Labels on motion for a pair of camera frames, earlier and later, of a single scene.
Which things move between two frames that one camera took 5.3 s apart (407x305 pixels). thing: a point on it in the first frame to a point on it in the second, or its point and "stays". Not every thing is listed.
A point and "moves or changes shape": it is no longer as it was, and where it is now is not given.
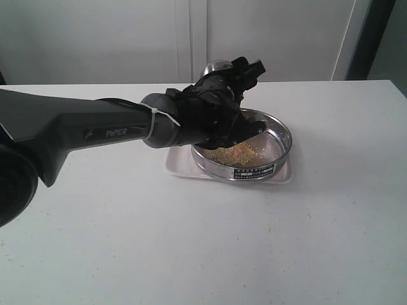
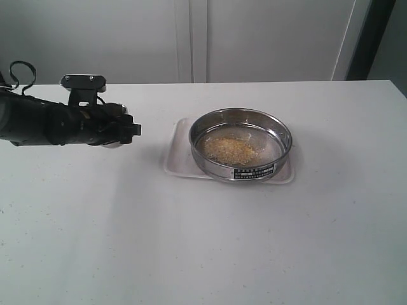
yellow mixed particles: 240,154 stays
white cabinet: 169,42 stays
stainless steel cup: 217,65 moves or changes shape
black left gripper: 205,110 to 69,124
